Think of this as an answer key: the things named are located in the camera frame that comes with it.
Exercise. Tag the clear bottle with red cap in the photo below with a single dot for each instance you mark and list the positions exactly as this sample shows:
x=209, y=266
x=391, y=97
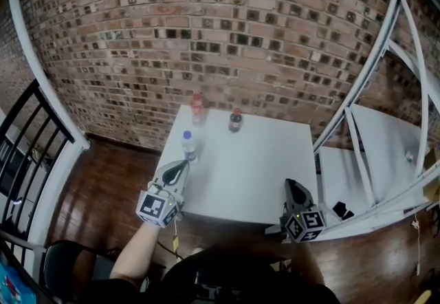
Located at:
x=197, y=111

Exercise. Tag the tan rounded object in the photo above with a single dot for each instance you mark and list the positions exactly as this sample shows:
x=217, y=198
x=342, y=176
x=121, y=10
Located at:
x=423, y=297

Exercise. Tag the yellow black striped strip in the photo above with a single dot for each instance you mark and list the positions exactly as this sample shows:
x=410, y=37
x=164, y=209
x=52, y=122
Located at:
x=176, y=244

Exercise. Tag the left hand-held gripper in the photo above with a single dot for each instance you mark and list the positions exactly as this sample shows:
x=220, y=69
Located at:
x=153, y=206

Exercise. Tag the small black device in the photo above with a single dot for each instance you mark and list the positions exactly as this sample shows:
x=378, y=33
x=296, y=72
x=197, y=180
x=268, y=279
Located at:
x=343, y=210

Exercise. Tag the white metal shelf rack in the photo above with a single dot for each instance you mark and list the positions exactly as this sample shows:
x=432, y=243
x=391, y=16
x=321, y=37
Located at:
x=381, y=154

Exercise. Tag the clear bottle blue cap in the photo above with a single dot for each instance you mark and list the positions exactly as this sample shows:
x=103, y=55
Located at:
x=189, y=148

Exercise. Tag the brown carton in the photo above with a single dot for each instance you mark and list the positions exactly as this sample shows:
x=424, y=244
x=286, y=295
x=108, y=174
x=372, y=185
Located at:
x=433, y=179

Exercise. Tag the white table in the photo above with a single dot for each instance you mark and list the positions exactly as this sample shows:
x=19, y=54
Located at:
x=247, y=172

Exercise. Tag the dark cola bottle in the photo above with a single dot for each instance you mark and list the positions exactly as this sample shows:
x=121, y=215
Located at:
x=235, y=122

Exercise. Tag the small white green container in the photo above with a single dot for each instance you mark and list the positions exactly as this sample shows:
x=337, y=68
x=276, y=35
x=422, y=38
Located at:
x=409, y=157

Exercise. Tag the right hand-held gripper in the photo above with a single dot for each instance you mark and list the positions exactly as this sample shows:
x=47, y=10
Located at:
x=306, y=223

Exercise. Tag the person's left forearm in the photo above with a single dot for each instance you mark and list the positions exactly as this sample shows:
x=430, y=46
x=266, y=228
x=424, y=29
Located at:
x=132, y=254

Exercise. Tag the black chair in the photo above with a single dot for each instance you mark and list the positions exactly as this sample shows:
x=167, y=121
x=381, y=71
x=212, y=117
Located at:
x=68, y=261

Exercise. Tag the blue printed packet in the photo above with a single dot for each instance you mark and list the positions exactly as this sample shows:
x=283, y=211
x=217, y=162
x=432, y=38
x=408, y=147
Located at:
x=13, y=287

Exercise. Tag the person's right forearm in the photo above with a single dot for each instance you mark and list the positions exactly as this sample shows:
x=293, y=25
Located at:
x=313, y=261

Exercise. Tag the white curved post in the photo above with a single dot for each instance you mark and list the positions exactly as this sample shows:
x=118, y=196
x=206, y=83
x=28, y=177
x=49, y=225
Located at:
x=51, y=179

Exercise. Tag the person's black clothing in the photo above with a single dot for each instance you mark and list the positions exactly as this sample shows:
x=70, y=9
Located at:
x=223, y=282

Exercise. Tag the black metal railing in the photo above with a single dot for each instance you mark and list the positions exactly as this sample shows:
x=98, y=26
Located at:
x=27, y=154

